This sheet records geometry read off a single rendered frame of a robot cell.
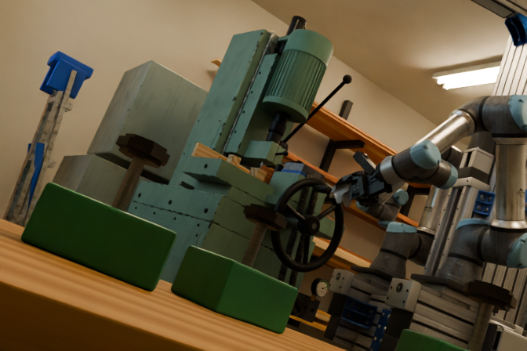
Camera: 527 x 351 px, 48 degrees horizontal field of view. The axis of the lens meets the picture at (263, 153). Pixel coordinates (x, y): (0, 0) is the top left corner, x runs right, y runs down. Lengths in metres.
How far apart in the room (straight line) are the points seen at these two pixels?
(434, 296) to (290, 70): 0.91
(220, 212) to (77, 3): 2.84
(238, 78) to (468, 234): 1.02
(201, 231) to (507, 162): 0.96
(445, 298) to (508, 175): 0.43
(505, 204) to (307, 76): 0.79
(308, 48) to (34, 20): 2.55
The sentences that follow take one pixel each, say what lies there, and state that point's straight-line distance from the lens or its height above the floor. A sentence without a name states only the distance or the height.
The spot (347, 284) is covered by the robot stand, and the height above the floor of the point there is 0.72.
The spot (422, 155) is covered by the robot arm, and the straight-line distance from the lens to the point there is 1.60.
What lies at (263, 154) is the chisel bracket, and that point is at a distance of 2.10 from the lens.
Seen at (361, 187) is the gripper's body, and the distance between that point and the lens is 1.69.
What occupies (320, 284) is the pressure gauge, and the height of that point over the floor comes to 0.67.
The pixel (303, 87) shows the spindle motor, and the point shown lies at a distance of 2.15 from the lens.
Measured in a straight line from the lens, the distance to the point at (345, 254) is 4.77.
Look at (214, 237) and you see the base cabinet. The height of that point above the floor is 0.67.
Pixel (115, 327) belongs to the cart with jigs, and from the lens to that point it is 0.24.
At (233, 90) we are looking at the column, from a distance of 2.31.
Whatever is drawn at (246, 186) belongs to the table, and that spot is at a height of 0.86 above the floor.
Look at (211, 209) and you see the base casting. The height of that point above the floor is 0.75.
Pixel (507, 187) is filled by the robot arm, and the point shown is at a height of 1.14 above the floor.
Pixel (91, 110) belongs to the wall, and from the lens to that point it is 4.34.
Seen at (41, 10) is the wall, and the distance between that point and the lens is 4.38.
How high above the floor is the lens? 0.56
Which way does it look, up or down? 13 degrees up
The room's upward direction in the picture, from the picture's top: 22 degrees clockwise
